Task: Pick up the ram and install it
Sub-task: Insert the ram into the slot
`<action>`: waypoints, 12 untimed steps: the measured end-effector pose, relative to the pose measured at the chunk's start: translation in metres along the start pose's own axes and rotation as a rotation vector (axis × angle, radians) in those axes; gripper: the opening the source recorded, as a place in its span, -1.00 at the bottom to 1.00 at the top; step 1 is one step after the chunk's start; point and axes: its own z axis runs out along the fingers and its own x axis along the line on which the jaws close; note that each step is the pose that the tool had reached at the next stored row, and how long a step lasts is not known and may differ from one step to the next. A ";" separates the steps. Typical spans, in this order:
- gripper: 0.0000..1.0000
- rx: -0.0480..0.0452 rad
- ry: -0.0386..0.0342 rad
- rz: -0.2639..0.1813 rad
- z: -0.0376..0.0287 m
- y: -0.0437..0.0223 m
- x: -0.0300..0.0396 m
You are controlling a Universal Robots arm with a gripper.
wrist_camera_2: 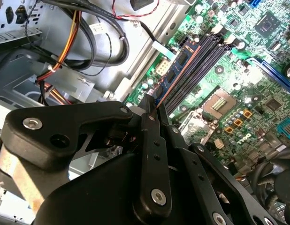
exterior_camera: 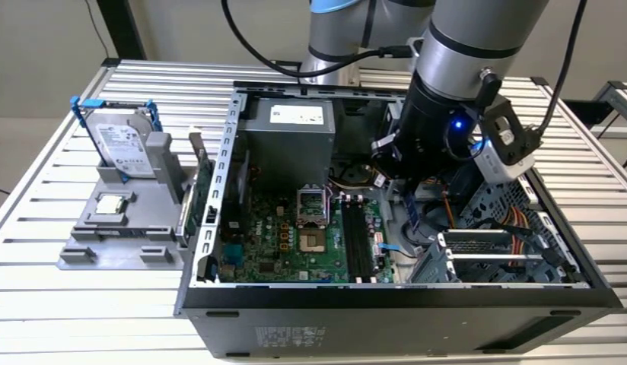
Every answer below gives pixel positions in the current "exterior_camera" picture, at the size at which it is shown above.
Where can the green graphics card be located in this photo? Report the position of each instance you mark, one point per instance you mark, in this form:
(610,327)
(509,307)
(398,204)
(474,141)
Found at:
(206,178)

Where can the round black fan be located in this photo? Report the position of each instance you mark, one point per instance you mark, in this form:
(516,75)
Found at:
(351,173)

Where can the grey power supply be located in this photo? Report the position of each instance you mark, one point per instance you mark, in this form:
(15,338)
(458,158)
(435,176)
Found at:
(289,152)

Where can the black RAM slot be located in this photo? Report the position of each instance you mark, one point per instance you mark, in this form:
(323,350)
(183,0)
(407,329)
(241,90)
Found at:
(349,239)
(355,239)
(362,239)

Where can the black open PC case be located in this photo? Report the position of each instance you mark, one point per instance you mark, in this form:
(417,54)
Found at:
(345,327)

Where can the green motherboard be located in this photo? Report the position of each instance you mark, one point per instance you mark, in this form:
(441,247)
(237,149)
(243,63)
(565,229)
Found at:
(263,243)

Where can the grey parts rack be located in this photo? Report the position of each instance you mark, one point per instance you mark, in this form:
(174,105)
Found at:
(140,213)

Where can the perforated metal disk bay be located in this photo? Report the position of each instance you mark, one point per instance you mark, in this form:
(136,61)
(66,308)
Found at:
(476,243)

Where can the black vertical post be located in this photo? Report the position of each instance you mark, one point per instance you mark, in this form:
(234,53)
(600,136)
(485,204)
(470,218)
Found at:
(123,30)

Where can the hard disk in blue carrier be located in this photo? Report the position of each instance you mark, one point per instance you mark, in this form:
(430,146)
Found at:
(118,144)

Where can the grey metal drive cage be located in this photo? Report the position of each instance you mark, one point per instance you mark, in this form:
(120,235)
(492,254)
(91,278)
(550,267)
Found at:
(395,118)

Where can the metal slat side table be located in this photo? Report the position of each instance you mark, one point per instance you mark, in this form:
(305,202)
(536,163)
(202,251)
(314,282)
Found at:
(624,99)

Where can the CPU socket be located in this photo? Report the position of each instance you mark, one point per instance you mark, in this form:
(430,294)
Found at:
(314,241)

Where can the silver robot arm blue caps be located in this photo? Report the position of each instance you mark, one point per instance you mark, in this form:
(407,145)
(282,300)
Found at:
(472,38)

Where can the silver CPU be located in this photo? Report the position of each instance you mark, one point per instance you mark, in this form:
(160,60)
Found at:
(108,206)

